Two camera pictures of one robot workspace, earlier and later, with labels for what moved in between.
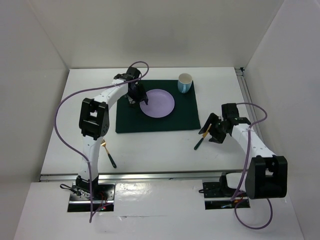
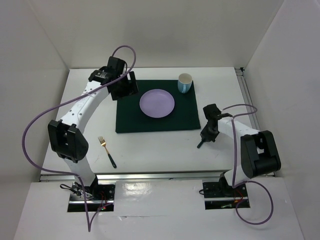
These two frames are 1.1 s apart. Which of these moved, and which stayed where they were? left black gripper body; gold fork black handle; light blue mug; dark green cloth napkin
Moved: left black gripper body
Stayed: dark green cloth napkin; gold fork black handle; light blue mug
